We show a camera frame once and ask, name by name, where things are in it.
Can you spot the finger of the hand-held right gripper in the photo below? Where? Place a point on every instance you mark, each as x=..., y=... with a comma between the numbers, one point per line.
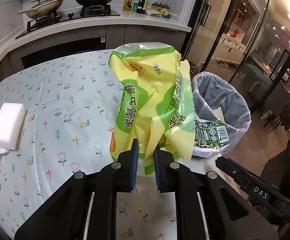
x=231, y=168

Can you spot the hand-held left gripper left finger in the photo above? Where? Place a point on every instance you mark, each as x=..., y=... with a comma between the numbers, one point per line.
x=134, y=165

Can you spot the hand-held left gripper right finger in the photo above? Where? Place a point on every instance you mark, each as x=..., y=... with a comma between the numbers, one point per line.
x=157, y=170

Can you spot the green white snack packet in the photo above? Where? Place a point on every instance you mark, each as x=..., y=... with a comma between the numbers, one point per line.
x=207, y=135

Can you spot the yellow green plastic bag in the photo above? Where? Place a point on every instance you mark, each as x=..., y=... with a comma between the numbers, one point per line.
x=140, y=105

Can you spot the trash bin with plastic liner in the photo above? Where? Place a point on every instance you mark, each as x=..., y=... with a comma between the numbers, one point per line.
x=210, y=92

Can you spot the floral tablecloth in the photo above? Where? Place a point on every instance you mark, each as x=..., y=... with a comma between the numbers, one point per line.
x=72, y=105

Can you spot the row of shoes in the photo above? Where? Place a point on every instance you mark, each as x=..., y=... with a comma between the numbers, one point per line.
x=226, y=64

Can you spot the white sideboard cabinet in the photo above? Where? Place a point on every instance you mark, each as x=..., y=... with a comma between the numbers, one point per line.
x=232, y=46

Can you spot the grey base cabinet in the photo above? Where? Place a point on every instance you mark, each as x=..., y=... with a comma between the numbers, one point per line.
x=147, y=37

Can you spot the white sponge block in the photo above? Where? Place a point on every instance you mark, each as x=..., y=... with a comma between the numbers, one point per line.
x=7, y=125

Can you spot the black built-in oven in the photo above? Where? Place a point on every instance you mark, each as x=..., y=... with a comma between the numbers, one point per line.
x=59, y=52

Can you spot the black framed glass door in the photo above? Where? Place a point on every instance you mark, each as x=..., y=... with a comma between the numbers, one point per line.
x=217, y=30

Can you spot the small clear plastic bag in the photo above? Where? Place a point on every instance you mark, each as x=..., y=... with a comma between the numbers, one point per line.
x=148, y=11

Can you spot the small green lid jar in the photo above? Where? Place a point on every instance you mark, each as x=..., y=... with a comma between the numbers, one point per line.
x=135, y=7

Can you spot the teal seasoning jar set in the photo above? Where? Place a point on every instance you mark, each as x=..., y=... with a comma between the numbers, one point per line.
x=161, y=8

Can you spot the black gas stove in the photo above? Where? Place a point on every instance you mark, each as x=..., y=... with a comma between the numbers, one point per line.
x=67, y=18

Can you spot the yellow seasoning packet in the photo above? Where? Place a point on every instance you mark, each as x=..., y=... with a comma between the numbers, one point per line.
x=129, y=0

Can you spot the beige frying pan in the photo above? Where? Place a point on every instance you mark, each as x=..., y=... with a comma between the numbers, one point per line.
x=46, y=5

